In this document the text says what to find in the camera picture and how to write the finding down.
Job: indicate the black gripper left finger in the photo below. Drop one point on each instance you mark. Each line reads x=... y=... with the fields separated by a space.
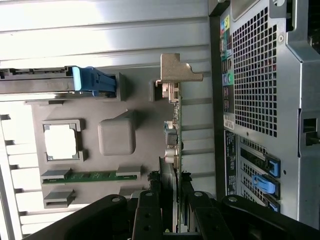
x=147 y=215

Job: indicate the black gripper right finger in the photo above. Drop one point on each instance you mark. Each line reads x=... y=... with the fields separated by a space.
x=250 y=220

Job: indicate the blue slot latch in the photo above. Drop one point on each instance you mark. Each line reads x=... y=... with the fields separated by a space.
x=265 y=183
x=275 y=166
x=275 y=206

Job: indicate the green RAM stick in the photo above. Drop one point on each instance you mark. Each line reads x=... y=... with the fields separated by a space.
x=95 y=175

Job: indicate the grey parts rack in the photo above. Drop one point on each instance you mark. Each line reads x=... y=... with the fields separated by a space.
x=117 y=135

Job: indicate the silver CPU chip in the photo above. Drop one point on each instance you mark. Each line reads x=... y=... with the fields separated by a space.
x=60 y=141

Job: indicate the blue disk carrier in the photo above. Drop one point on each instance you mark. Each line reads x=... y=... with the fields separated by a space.
x=100 y=80

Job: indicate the open black PC case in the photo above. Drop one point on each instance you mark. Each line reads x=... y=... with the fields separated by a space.
x=255 y=75

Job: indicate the silver hard disk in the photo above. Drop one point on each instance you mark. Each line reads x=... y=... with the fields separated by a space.
x=37 y=85

